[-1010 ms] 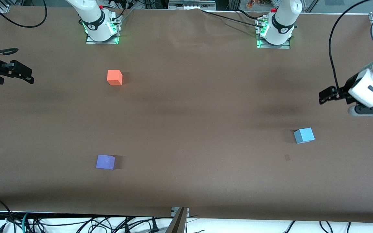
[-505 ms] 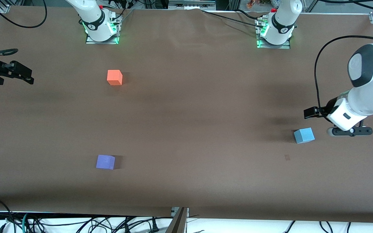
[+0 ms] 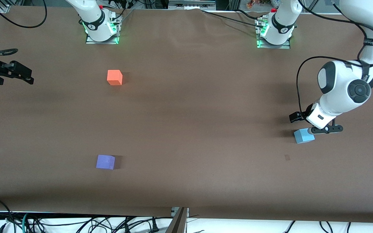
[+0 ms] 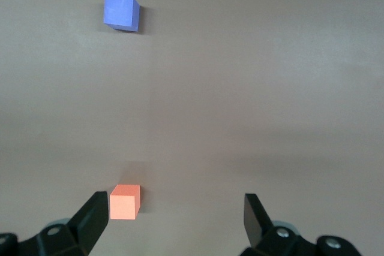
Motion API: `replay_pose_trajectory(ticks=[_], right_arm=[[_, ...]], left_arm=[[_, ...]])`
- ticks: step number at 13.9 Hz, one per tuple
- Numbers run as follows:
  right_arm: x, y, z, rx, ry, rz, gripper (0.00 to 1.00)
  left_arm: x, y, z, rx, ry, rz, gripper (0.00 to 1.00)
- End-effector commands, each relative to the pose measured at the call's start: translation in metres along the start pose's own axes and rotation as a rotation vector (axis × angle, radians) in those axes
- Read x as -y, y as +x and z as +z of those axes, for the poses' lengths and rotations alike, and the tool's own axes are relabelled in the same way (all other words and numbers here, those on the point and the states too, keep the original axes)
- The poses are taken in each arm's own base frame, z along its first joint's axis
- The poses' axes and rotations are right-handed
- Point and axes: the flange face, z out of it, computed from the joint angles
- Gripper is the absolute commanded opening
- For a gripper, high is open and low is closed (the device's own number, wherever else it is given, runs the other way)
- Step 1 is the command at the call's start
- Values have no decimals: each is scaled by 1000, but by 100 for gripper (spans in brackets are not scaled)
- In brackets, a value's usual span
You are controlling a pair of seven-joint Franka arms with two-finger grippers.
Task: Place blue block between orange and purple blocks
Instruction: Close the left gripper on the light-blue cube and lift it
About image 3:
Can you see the aluminium profile post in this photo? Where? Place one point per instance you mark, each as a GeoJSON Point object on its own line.
{"type": "Point", "coordinates": [178, 223]}

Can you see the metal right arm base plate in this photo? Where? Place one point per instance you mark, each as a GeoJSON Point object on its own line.
{"type": "Point", "coordinates": [88, 41]}

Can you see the purple foam block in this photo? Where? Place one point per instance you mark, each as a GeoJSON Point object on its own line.
{"type": "Point", "coordinates": [105, 161]}

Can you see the orange foam block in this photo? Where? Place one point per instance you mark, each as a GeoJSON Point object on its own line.
{"type": "Point", "coordinates": [114, 77]}

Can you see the small orange background object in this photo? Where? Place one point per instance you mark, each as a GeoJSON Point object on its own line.
{"type": "Point", "coordinates": [252, 4]}

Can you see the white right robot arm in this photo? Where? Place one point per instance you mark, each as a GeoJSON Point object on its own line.
{"type": "Point", "coordinates": [92, 16]}

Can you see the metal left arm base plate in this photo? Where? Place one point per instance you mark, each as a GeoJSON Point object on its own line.
{"type": "Point", "coordinates": [286, 46]}

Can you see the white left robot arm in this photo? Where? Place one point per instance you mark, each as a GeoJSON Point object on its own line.
{"type": "Point", "coordinates": [345, 87]}

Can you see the blue foam block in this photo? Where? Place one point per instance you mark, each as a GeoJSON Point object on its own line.
{"type": "Point", "coordinates": [303, 136]}

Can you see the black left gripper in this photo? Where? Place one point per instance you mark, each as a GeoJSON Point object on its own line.
{"type": "Point", "coordinates": [298, 116]}

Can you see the brown paper table cover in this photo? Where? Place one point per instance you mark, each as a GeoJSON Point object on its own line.
{"type": "Point", "coordinates": [206, 129]}

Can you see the aluminium corner bracket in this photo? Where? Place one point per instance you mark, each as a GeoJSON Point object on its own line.
{"type": "Point", "coordinates": [3, 8]}

